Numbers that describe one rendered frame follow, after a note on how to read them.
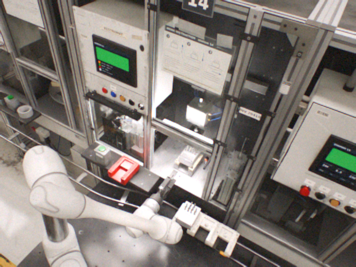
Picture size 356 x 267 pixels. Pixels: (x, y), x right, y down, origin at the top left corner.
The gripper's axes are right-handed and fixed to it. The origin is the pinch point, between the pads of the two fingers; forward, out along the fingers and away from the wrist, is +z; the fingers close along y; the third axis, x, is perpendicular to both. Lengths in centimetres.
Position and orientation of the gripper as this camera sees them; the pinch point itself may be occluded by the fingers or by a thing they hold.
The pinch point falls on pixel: (172, 178)
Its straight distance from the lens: 170.1
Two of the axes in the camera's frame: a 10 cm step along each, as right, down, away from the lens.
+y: 0.9, -7.0, -7.0
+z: 5.1, -5.8, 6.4
